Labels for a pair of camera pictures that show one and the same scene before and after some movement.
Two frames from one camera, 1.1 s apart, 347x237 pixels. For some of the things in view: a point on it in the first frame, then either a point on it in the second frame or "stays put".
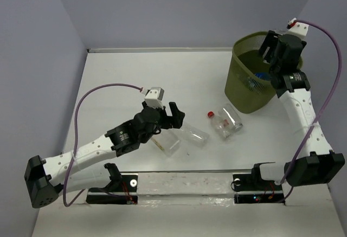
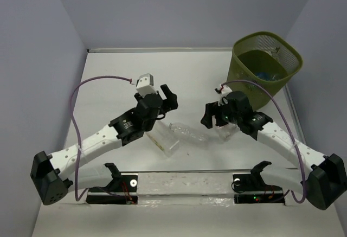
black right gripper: [271, 41] to [210, 110]
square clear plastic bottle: [168, 141] stays put
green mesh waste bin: [248, 82] stays put
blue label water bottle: [263, 75] stays put
